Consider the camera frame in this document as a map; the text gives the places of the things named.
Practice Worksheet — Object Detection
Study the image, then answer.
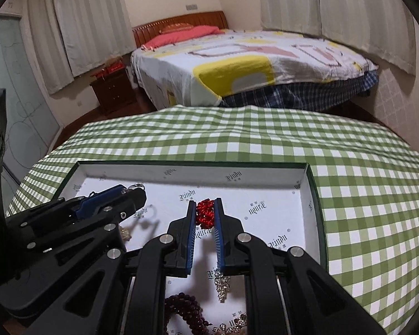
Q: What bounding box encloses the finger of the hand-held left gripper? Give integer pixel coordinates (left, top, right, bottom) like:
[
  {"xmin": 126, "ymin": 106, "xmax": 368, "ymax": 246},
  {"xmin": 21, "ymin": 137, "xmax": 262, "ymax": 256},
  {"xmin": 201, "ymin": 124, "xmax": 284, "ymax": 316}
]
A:
[
  {"xmin": 8, "ymin": 188, "xmax": 148, "ymax": 270},
  {"xmin": 6, "ymin": 184, "xmax": 125, "ymax": 231}
]

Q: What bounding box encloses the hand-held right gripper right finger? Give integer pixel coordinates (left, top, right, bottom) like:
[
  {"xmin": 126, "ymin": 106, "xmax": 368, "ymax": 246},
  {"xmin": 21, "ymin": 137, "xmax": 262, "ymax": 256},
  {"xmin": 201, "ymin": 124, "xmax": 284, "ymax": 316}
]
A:
[{"xmin": 213, "ymin": 197, "xmax": 387, "ymax": 335}]

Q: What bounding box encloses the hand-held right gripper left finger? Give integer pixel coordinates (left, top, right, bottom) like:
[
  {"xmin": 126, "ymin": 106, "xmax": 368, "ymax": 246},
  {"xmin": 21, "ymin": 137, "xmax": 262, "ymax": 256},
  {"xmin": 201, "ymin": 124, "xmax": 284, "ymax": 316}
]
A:
[{"xmin": 24, "ymin": 199, "xmax": 197, "ymax": 335}]

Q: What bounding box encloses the small red knot gold charm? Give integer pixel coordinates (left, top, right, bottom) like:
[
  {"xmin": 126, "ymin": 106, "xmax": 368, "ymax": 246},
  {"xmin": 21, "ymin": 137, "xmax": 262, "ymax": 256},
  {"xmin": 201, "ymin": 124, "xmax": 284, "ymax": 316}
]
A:
[{"xmin": 196, "ymin": 198, "xmax": 216, "ymax": 226}]

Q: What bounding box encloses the clear crystal brooch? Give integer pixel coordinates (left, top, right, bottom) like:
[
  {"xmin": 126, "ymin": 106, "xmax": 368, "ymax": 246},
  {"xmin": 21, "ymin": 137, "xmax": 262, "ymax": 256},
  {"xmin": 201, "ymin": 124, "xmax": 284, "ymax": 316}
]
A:
[{"xmin": 212, "ymin": 270, "xmax": 232, "ymax": 303}]

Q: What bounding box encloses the green tray box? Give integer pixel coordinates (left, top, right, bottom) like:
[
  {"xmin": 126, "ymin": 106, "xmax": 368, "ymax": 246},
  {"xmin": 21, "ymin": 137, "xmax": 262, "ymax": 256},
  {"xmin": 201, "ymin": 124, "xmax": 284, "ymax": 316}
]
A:
[{"xmin": 53, "ymin": 160, "xmax": 328, "ymax": 335}]

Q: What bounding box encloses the dark red bead bracelet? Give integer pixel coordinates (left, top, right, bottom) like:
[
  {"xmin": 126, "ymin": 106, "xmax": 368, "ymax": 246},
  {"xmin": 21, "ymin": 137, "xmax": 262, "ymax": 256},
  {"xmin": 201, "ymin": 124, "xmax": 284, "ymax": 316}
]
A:
[{"xmin": 164, "ymin": 292, "xmax": 205, "ymax": 335}]

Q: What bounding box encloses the gold rhinestone brooch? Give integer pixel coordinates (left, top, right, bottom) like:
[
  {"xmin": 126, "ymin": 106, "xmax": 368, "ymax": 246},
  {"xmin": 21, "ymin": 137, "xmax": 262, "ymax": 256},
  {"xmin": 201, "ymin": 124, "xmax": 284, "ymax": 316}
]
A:
[{"xmin": 212, "ymin": 312, "xmax": 249, "ymax": 335}]

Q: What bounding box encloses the wooden nightstand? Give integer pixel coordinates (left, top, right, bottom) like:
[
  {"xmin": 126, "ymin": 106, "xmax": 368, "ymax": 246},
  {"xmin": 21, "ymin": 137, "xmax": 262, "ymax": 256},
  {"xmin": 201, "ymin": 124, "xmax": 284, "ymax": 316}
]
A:
[{"xmin": 90, "ymin": 68, "xmax": 139, "ymax": 116}]

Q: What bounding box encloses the red box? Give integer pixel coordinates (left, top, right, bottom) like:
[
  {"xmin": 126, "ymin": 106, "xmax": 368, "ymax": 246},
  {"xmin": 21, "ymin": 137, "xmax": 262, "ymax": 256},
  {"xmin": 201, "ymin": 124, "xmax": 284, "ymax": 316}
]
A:
[{"xmin": 92, "ymin": 61, "xmax": 125, "ymax": 78}]

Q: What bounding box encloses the green checked tablecloth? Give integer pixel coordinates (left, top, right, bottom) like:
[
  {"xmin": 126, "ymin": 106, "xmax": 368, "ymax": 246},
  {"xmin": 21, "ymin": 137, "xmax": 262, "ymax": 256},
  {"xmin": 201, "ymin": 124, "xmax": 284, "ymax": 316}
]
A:
[{"xmin": 5, "ymin": 105, "xmax": 419, "ymax": 335}]

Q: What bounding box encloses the narrow white curtain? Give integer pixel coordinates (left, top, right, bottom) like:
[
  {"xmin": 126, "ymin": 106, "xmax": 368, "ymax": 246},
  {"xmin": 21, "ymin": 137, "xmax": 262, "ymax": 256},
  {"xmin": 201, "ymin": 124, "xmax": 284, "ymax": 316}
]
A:
[
  {"xmin": 25, "ymin": 0, "xmax": 75, "ymax": 95},
  {"xmin": 256, "ymin": 0, "xmax": 324, "ymax": 38}
]

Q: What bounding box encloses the blue plaid bed sheet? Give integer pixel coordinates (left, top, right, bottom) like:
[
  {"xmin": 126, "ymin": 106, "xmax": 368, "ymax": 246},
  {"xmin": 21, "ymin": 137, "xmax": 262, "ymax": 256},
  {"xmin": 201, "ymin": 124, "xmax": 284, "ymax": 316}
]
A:
[{"xmin": 223, "ymin": 69, "xmax": 380, "ymax": 113}]

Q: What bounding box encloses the wide white curtain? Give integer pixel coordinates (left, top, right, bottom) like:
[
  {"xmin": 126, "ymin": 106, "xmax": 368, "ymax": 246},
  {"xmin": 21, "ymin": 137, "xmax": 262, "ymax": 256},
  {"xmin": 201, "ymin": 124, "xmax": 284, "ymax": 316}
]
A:
[
  {"xmin": 52, "ymin": 0, "xmax": 134, "ymax": 68},
  {"xmin": 315, "ymin": 0, "xmax": 417, "ymax": 76}
]

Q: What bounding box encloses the pink pillow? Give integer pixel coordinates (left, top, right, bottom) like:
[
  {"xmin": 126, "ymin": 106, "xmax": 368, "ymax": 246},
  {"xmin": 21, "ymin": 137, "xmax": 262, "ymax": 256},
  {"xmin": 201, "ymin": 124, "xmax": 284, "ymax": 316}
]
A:
[{"xmin": 144, "ymin": 25, "xmax": 226, "ymax": 49}]

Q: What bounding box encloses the white yellow printed bed sheet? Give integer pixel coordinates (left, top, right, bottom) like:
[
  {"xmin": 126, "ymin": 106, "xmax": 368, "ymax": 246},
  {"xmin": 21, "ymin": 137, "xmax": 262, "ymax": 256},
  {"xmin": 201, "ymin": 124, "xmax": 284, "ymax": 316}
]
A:
[{"xmin": 130, "ymin": 29, "xmax": 378, "ymax": 109}]

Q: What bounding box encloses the wooden headboard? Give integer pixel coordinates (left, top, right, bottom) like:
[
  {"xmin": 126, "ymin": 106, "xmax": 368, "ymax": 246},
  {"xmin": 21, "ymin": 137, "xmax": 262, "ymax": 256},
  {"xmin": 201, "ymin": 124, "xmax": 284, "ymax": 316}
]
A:
[{"xmin": 132, "ymin": 11, "xmax": 230, "ymax": 48}]

